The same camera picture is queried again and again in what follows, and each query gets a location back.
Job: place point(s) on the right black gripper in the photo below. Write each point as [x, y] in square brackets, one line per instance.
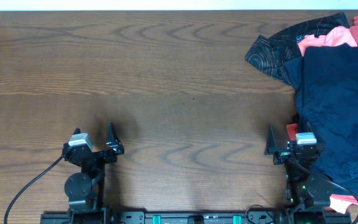
[283, 154]

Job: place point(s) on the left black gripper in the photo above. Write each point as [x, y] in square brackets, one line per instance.
[114, 145]

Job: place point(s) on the navy blue shorts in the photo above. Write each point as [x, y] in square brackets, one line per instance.
[337, 112]

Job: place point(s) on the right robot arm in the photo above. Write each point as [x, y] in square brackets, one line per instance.
[308, 193]

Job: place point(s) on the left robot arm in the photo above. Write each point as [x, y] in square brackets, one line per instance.
[85, 189]

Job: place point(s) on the pink coral garment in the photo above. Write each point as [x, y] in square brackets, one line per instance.
[328, 39]

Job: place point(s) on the black patterned garment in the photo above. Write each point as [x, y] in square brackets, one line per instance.
[269, 55]

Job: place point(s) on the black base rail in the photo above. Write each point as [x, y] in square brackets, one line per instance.
[252, 216]

